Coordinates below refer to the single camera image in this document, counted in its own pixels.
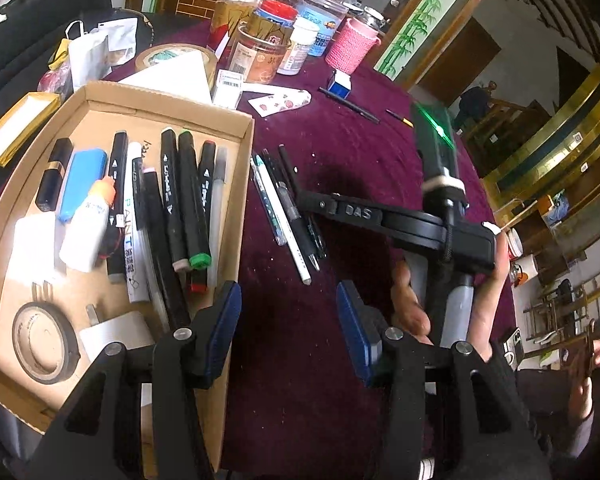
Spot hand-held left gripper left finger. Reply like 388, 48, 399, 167
25, 281, 242, 480

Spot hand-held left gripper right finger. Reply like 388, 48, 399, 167
337, 280, 551, 480

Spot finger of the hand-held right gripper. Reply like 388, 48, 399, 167
299, 189, 385, 233

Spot black marker pink cap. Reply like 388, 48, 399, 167
141, 169, 192, 333

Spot white charger plug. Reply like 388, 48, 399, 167
79, 304, 157, 367
4, 214, 67, 302

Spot white paint marker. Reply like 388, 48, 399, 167
126, 141, 152, 304

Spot black marker green caps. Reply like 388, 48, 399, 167
178, 130, 212, 269

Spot frosted clear gel pen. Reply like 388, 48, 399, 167
207, 146, 229, 288

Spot black marker pale cap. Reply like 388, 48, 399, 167
160, 128, 189, 273

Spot white glue bottle orange cap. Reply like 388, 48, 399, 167
58, 179, 117, 274

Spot black marker grey cap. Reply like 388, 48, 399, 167
107, 131, 129, 283

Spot dark tape roll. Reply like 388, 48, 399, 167
11, 302, 82, 387

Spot blue plastic case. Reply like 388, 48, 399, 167
57, 148, 109, 224

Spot black gold lipstick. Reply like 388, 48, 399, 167
35, 138, 75, 212

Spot shallow cardboard box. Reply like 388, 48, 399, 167
0, 80, 256, 480

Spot person's right forearm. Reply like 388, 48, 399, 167
484, 344, 597, 480

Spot person's right hand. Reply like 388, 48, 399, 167
391, 232, 512, 361

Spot clear pen black cap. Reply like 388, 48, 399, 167
274, 179, 322, 272

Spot thin black pen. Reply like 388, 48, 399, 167
278, 144, 327, 262
318, 87, 381, 125

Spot white patterned pen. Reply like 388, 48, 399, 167
249, 155, 287, 247

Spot purple velvet tablecloth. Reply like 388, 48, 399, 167
0, 7, 517, 480

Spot yellow black pen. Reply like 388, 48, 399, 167
385, 108, 415, 128

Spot small blue white box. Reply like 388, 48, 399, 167
327, 70, 354, 99

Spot white printed tube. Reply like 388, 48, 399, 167
247, 87, 312, 120

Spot pink knit sleeve cup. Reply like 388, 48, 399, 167
324, 17, 384, 75

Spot white lidded tub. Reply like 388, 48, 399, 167
275, 18, 321, 77

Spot small white carton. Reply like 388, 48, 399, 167
213, 69, 245, 109

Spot orange label jar red lid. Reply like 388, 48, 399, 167
228, 0, 300, 84

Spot clear jar blue label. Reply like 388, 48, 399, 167
299, 0, 357, 59

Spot bamboo painted panel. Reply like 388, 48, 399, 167
374, 0, 477, 79

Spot white paper sheet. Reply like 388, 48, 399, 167
117, 49, 214, 106

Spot brown packing tape roll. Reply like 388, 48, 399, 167
133, 43, 219, 89

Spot flat gold box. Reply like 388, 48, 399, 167
0, 90, 61, 167

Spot white paper bag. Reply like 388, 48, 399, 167
65, 19, 112, 92

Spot black bag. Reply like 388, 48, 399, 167
0, 0, 114, 132

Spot small red black wired part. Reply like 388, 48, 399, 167
100, 212, 127, 264

